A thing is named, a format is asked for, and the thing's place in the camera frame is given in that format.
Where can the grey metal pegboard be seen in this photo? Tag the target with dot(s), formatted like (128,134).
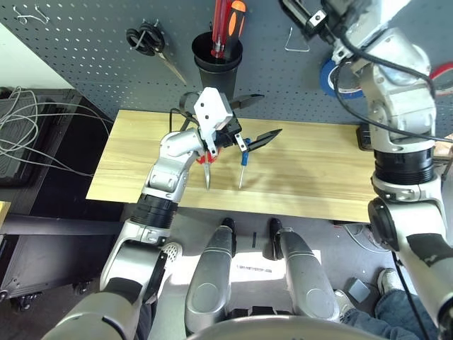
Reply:
(88,53)

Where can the yellow wooden board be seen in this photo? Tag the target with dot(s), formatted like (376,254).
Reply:
(4,212)

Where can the metal double hook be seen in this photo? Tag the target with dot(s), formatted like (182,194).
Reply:
(42,19)

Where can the red tape roll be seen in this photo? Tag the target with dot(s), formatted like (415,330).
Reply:
(439,69)

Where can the grey foot pedal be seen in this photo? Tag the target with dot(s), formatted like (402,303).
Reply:
(358,289)

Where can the blue tape roll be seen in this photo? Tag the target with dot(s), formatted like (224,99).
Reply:
(325,76)

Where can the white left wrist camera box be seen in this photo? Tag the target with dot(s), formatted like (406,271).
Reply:
(212,110)

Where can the white mesh shoe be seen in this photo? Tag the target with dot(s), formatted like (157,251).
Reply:
(173,249)

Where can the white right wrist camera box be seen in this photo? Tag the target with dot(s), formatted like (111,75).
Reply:
(340,54)

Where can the silver robot leg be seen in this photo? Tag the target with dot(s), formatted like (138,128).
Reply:
(308,280)
(212,280)

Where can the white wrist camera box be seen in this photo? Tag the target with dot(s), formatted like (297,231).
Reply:
(212,110)
(340,54)

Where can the silver left robot leg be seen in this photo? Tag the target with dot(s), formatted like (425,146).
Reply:
(212,280)

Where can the black glossy side table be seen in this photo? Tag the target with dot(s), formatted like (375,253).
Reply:
(81,159)

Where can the grey robot torso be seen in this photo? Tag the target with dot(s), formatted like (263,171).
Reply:
(283,329)

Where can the black ribbed case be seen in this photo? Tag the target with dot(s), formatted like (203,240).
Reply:
(17,166)

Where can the tan cardboard box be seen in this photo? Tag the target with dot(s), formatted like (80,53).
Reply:
(445,150)

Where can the metal scissors hook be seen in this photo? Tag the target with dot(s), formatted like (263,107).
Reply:
(139,39)

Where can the black trouser leg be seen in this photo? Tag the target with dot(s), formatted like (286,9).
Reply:
(147,322)

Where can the silver right robot leg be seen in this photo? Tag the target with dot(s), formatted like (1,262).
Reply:
(308,280)

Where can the blue jeans leg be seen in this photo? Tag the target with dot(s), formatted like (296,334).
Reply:
(393,315)

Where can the white sneaker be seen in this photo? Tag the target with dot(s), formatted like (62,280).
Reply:
(343,304)
(389,280)

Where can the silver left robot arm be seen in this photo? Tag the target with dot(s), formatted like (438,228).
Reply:
(166,177)

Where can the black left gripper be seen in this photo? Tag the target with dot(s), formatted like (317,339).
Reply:
(228,134)

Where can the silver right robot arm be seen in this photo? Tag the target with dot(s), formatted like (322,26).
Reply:
(400,106)

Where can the black plastic cup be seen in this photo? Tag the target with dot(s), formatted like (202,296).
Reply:
(216,78)

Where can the black wheeled flight case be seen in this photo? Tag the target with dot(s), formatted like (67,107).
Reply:
(46,269)

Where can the black plastic tool case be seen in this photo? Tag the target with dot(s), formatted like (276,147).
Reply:
(364,140)

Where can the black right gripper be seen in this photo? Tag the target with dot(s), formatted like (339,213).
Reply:
(336,17)

